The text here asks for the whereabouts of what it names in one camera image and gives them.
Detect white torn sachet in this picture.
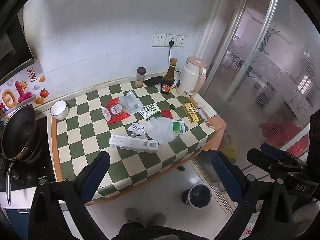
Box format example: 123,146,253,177
127,122,147,137

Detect long white box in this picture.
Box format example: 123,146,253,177
109,134,159,153

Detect yellow plastic bag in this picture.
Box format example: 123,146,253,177
222,135,238,163

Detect grey slipper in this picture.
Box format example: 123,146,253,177
149,213,167,227
124,207,141,223

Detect glass sliding door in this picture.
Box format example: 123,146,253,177
200,0,320,173

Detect person's dark clothing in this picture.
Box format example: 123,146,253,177
117,222,193,240

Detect black frying pan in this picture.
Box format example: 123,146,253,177
1,105,42,206

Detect yellow narrow box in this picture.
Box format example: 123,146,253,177
182,102,200,123

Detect crumpled clear plastic wrap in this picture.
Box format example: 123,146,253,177
146,117,178,145

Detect black plug with cable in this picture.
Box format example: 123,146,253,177
167,39,182,73

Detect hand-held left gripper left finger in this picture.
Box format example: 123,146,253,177
27,151,111,240

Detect white bowl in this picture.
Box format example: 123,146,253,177
50,100,68,120

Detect white wall outlets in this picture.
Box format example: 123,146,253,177
151,33,187,48

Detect dark brown sauce bottle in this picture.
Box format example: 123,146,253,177
160,58,178,95

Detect green white medicine box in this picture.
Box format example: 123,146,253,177
139,103,162,120

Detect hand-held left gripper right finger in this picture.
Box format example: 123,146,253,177
212,151,303,240

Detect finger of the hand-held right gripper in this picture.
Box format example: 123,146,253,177
260,143,304,164
246,148,308,173

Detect white pink electric kettle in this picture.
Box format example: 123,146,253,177
175,56,208,98

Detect black phone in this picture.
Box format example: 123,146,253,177
143,76,164,87

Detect black induction cooktop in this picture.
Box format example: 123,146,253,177
0,116,57,193

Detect green white sachet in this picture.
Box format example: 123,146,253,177
171,120,185,135

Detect black trash bin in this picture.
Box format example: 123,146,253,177
181,183,212,208

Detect spice jar with brown lid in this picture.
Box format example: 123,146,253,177
135,67,146,88

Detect black range hood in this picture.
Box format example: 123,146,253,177
0,12,38,87

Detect small white red sachet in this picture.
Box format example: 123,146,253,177
101,107,112,122

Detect red snack packet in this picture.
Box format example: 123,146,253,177
104,98,131,124

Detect clear plastic bag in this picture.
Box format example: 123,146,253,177
118,91,141,115

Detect colourful wall stickers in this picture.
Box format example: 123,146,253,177
0,67,50,123

